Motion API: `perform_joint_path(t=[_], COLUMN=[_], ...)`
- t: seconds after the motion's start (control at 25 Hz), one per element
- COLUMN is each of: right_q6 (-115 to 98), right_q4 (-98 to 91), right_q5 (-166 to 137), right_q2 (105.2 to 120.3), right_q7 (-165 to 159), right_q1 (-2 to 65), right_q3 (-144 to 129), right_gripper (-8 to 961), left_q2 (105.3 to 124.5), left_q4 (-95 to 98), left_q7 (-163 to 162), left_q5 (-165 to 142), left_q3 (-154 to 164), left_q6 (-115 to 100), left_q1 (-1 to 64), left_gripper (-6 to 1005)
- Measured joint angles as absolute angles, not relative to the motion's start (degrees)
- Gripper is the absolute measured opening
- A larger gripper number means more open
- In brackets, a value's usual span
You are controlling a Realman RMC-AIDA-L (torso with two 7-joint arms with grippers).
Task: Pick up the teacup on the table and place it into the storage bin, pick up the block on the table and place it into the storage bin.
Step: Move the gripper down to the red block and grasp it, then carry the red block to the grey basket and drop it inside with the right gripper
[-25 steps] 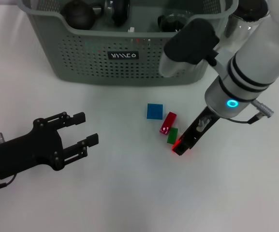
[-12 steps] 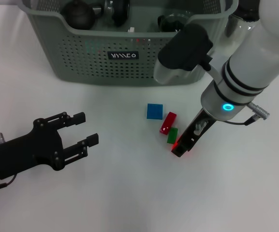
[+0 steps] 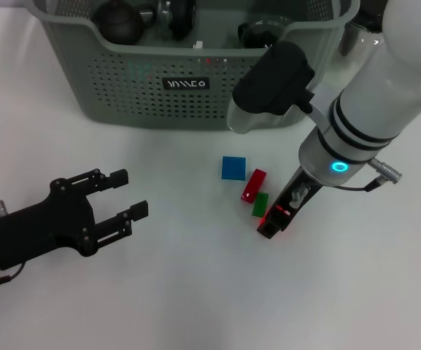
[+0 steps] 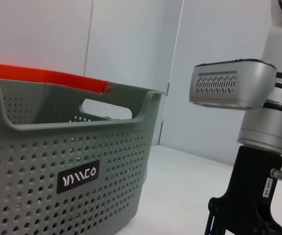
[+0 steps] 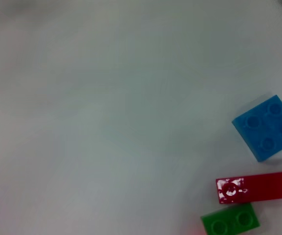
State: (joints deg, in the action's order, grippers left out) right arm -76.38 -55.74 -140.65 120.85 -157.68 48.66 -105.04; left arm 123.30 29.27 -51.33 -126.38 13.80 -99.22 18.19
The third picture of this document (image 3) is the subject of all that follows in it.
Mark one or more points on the green toy brick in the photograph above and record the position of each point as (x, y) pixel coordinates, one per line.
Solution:
(259, 204)

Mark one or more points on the dark clay teapot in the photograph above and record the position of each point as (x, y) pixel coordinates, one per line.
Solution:
(117, 23)

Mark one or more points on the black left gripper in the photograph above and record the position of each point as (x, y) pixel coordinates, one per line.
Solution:
(46, 226)

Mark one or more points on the blue square toy plate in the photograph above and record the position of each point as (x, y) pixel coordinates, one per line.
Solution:
(233, 167)

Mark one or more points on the dark red long toy brick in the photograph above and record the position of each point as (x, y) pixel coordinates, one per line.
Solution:
(254, 185)

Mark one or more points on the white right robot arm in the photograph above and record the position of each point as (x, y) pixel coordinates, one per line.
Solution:
(378, 91)

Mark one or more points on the glass carafe with black lid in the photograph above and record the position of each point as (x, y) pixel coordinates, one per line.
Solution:
(356, 29)

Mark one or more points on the grey-green perforated storage bin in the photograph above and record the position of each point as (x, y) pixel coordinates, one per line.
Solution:
(181, 102)

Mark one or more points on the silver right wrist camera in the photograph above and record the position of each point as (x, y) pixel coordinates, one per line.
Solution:
(272, 87)

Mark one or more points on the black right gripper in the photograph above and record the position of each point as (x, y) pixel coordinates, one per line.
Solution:
(297, 198)

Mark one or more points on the large red toy brick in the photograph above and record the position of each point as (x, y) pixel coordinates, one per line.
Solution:
(280, 210)

